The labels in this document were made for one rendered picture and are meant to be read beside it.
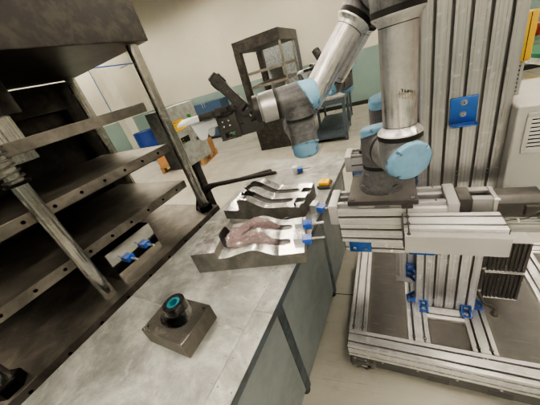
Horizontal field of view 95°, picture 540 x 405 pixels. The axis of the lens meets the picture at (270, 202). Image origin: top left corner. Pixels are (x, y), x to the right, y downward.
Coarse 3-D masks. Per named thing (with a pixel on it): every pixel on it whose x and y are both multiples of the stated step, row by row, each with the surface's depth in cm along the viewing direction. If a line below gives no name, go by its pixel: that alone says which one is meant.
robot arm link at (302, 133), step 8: (296, 120) 63; (304, 120) 63; (312, 120) 65; (288, 128) 66; (296, 128) 65; (304, 128) 64; (312, 128) 65; (288, 136) 71; (296, 136) 66; (304, 136) 65; (312, 136) 66; (296, 144) 67; (304, 144) 66; (312, 144) 67; (296, 152) 69; (304, 152) 68; (312, 152) 68
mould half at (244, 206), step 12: (264, 180) 155; (264, 192) 145; (300, 192) 137; (312, 192) 141; (240, 204) 141; (252, 204) 137; (264, 204) 137; (276, 204) 133; (288, 204) 129; (300, 204) 126; (228, 216) 151; (240, 216) 146; (252, 216) 142; (276, 216) 134; (288, 216) 130; (300, 216) 127
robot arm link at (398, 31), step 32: (384, 0) 53; (416, 0) 51; (384, 32) 57; (416, 32) 56; (384, 64) 60; (416, 64) 59; (384, 96) 64; (416, 96) 62; (384, 128) 69; (416, 128) 65; (384, 160) 71; (416, 160) 67
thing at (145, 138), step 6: (138, 132) 757; (144, 132) 718; (150, 132) 732; (138, 138) 722; (144, 138) 723; (150, 138) 733; (138, 144) 735; (144, 144) 730; (150, 144) 736; (156, 144) 748
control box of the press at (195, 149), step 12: (168, 108) 159; (180, 108) 168; (192, 108) 177; (156, 120) 160; (180, 120) 167; (156, 132) 166; (180, 132) 168; (192, 132) 177; (168, 144) 167; (192, 144) 177; (204, 144) 187; (168, 156) 173; (192, 156) 177; (204, 156) 187; (180, 168) 175; (204, 180) 194; (216, 204) 206
